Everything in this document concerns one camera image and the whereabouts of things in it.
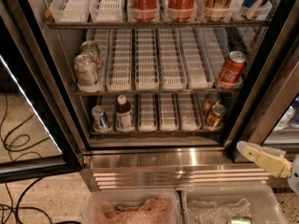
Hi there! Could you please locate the red cola can middle shelf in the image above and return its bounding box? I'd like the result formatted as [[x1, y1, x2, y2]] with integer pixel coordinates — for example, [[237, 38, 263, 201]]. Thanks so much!
[[218, 50, 247, 86]]

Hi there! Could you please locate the clear bin with pink wrap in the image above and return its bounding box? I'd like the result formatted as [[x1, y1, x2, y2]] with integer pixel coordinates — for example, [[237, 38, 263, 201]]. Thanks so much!
[[82, 189, 182, 224]]

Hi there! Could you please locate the red cola can left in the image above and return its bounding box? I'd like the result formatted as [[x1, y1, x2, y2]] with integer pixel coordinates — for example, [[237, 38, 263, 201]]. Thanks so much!
[[130, 0, 158, 21]]

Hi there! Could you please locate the red cola can right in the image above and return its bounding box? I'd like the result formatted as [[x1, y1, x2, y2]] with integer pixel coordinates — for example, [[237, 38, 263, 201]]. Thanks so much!
[[167, 0, 194, 21]]

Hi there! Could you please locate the top wire shelf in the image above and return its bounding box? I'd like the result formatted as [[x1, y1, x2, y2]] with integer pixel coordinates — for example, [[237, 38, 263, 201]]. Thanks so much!
[[47, 21, 271, 30]]

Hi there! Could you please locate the open fridge glass door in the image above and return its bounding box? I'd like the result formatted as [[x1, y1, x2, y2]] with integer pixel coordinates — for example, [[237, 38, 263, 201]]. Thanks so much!
[[0, 0, 82, 183]]

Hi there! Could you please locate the blue silver energy can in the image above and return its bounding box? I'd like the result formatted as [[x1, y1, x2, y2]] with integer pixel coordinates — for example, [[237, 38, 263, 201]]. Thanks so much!
[[92, 105, 111, 133]]

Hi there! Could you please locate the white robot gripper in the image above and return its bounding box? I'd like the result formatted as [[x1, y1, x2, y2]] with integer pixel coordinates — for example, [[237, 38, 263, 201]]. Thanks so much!
[[236, 141, 299, 194]]

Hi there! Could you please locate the clear bin with bubble wrap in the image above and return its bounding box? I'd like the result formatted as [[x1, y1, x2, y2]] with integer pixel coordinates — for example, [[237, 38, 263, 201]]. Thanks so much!
[[181, 183, 288, 224]]

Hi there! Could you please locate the gold can front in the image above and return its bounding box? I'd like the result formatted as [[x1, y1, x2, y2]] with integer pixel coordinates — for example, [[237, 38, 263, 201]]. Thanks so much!
[[205, 104, 226, 128]]

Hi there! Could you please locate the white soda can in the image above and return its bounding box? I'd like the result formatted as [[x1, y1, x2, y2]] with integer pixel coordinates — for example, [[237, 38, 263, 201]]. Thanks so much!
[[74, 54, 101, 92], [80, 40, 103, 70]]

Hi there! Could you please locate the gold can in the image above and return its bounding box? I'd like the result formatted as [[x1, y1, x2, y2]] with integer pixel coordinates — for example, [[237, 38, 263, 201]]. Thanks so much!
[[205, 104, 226, 128], [202, 92, 221, 115]]

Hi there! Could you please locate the red cola can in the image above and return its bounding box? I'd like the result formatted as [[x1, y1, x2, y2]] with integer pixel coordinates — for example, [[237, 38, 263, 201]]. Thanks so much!
[[167, 0, 194, 21], [130, 0, 158, 21]]

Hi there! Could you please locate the white tray top far left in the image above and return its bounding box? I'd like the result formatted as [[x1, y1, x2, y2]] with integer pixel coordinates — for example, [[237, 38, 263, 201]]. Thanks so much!
[[50, 0, 90, 23]]

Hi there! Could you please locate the white soda can front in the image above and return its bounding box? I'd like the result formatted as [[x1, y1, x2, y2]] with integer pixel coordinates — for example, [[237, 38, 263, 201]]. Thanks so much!
[[74, 54, 101, 92]]

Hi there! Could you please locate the stainless fridge base grille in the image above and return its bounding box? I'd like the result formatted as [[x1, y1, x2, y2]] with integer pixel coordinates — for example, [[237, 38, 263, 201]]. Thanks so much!
[[80, 148, 289, 191]]

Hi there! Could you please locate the black floor cable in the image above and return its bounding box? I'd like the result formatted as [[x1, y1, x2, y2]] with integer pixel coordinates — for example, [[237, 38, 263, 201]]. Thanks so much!
[[0, 93, 80, 224]]

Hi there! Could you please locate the green can in bin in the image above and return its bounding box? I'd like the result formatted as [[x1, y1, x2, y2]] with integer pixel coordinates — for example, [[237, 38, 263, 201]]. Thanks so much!
[[230, 217, 254, 224]]

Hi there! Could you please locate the wire shelf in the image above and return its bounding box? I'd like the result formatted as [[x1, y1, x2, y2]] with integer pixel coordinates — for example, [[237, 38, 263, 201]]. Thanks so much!
[[47, 21, 271, 30], [90, 130, 220, 138], [75, 88, 240, 96]]

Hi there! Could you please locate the brown drink bottle white cap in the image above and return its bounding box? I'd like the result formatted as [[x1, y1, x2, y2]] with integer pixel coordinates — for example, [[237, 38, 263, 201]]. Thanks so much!
[[115, 95, 133, 130]]

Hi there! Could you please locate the white tray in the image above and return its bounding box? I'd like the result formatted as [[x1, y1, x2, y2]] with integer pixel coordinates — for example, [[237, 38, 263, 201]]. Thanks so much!
[[50, 0, 90, 23], [89, 0, 124, 22]]

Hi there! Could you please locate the middle wire shelf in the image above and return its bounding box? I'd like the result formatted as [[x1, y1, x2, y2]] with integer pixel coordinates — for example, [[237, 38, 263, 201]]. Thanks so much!
[[75, 88, 240, 96]]

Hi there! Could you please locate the white soda can rear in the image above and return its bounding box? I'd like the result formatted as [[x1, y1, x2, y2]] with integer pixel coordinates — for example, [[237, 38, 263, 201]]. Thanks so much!
[[80, 40, 103, 70]]

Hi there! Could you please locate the bottom wire shelf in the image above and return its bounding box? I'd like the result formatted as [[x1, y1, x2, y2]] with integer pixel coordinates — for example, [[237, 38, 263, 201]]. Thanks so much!
[[90, 130, 220, 138]]

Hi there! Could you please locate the gold can rear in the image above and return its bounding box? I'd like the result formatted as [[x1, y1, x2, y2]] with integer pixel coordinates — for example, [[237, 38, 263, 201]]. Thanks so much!
[[202, 92, 221, 115]]

